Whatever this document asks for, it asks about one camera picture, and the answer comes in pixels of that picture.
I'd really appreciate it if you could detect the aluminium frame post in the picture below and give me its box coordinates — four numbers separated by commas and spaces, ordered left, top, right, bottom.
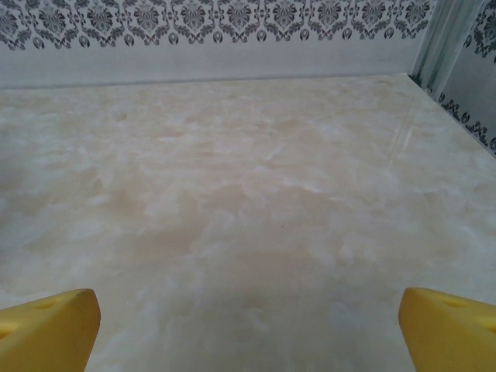
410, 0, 488, 95

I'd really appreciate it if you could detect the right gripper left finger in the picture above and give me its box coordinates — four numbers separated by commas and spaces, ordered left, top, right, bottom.
0, 288, 103, 372

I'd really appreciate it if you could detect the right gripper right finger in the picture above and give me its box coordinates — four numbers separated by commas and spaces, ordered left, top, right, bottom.
398, 286, 496, 372

